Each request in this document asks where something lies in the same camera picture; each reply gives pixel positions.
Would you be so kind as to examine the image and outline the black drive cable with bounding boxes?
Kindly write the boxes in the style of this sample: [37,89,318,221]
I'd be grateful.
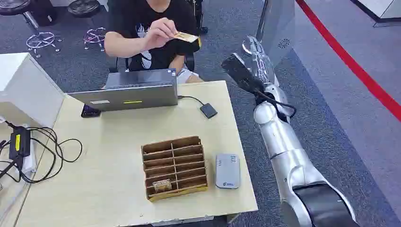
[177,95,206,107]

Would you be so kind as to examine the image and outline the black bin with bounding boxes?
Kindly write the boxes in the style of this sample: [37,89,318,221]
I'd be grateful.
[29,0,59,27]

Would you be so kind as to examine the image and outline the white cabinet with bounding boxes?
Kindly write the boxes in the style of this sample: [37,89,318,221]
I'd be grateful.
[0,52,65,129]

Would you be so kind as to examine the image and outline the person's right hand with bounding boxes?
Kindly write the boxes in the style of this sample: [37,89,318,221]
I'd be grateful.
[142,17,180,51]

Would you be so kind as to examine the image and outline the grey laptop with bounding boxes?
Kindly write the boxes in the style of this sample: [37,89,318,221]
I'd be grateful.
[67,68,179,112]

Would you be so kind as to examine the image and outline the black round stool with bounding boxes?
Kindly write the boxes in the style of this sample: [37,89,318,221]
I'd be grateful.
[67,0,102,18]
[0,0,40,29]

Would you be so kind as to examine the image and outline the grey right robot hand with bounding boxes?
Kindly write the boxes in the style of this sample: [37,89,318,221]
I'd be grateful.
[220,35,281,96]

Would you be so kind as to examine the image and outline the wooden slotted card box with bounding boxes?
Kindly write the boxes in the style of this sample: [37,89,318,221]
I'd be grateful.
[141,135,209,203]

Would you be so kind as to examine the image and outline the black smartphone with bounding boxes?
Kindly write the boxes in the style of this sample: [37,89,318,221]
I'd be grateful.
[80,104,102,118]

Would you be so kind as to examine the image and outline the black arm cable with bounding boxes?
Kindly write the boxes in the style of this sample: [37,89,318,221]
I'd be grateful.
[255,89,297,123]

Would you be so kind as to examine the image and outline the looped black power cable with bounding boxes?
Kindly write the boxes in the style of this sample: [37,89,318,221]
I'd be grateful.
[18,126,83,184]

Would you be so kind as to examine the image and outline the person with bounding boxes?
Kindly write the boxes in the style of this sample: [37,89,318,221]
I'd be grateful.
[104,0,204,85]

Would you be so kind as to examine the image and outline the black power adapter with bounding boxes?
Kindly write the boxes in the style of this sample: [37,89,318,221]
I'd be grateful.
[9,126,31,161]

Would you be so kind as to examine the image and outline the white plinth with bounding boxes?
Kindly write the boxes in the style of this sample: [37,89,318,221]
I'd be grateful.
[350,0,401,28]

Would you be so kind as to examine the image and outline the thin black adapter cable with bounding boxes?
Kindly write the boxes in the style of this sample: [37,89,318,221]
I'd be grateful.
[0,159,24,183]

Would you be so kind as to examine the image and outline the black stand legs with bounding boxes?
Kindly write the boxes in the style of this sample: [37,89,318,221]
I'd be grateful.
[191,0,209,35]

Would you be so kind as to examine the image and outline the yellow card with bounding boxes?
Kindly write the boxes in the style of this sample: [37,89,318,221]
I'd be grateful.
[173,31,199,44]

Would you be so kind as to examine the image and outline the chrome star chair base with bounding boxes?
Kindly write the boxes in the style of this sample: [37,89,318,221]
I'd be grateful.
[83,26,107,52]
[26,31,63,59]

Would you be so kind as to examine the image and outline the chrome stanchion post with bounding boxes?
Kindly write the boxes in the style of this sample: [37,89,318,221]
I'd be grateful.
[242,35,261,56]

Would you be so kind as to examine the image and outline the grey card reader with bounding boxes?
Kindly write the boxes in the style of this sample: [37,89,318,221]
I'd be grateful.
[215,153,241,190]

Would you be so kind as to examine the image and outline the grey standing sign panel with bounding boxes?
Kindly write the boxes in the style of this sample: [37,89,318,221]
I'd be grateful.
[255,0,296,68]

